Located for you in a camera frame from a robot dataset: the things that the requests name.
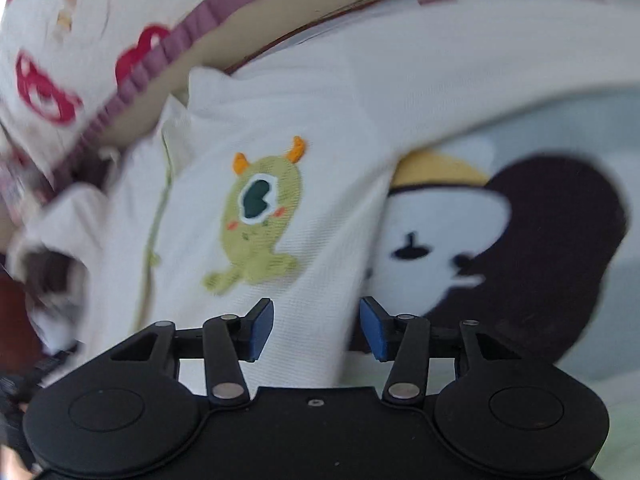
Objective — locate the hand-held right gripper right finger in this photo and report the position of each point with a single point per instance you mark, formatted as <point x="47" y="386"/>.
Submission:
<point x="375" y="331"/>

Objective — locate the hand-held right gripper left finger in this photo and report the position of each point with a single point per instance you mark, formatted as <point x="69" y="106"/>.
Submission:
<point x="261" y="330"/>

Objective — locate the cream waffle-knit monster top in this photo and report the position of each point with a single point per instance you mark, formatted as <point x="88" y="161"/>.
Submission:
<point x="330" y="160"/>

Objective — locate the beige bed base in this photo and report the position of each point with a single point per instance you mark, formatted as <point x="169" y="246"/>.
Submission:
<point x="240" y="35"/>

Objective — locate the bear printed blanket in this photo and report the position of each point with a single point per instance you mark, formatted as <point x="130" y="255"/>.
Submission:
<point x="75" y="35"/>

